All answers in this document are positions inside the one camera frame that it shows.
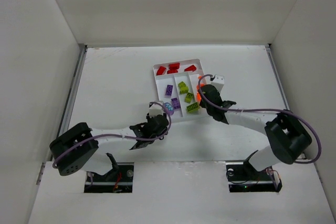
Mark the purple sloped lego brick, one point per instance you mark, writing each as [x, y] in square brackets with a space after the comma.
[169, 108]

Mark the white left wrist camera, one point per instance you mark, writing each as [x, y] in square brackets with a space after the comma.
[156, 109]

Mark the purple long lego brick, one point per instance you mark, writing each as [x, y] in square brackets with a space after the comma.
[175, 103]

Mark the red square lego brick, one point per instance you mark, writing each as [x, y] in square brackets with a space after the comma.
[174, 66]

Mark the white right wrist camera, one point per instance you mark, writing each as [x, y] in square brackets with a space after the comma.
[218, 82]

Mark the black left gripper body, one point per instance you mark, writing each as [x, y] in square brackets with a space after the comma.
[159, 123]

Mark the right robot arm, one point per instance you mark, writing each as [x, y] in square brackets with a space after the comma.
[286, 136]

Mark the small red lego brick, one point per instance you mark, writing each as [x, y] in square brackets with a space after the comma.
[190, 68]

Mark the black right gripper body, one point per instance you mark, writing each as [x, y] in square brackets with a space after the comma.
[207, 96]

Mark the red flower lego brick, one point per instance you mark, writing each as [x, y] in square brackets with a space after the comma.
[161, 71]

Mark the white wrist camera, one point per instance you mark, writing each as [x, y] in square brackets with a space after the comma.
[156, 109]
[218, 82]

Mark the white divided sorting tray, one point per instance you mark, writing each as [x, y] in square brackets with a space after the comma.
[190, 79]

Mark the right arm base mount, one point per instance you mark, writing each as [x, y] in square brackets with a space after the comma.
[243, 178]

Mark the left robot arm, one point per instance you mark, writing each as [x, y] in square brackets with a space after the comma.
[93, 150]

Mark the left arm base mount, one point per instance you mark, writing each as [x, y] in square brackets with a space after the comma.
[118, 179]

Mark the lime green small lego brick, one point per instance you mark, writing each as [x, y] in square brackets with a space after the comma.
[184, 90]

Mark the lime lego under purple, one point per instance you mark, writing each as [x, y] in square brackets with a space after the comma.
[189, 97]

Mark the red curved lego brick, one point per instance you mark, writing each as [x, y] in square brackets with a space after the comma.
[172, 71]

